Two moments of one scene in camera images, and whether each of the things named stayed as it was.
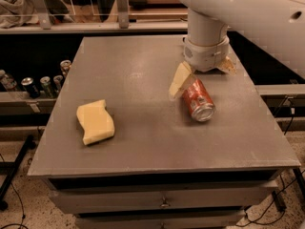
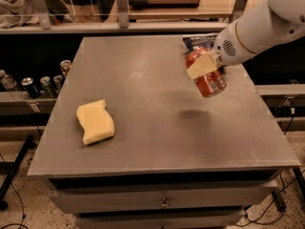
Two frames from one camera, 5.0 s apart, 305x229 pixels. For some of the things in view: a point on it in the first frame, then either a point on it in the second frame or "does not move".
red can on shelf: [65, 66] does not move
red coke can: [198, 100] → [211, 84]
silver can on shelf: [58, 79] does not move
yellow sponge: [96, 122] does not move
